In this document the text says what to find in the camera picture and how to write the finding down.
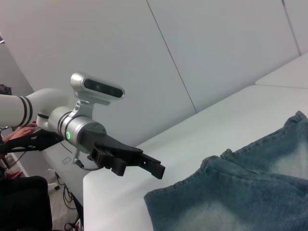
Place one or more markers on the blue denim shorts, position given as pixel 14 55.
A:
pixel 231 192

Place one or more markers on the black device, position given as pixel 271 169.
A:
pixel 4 89

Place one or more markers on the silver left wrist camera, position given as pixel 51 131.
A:
pixel 101 87

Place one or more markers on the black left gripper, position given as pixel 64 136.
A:
pixel 108 142

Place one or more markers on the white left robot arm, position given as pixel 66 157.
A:
pixel 14 110

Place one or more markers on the white plug adapter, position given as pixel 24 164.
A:
pixel 51 174

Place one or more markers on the black lattice stand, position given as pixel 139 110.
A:
pixel 36 142

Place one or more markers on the person's bare hand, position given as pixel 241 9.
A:
pixel 22 132

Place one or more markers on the red white shoe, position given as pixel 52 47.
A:
pixel 13 174

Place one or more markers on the black clothing of person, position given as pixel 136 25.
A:
pixel 24 204

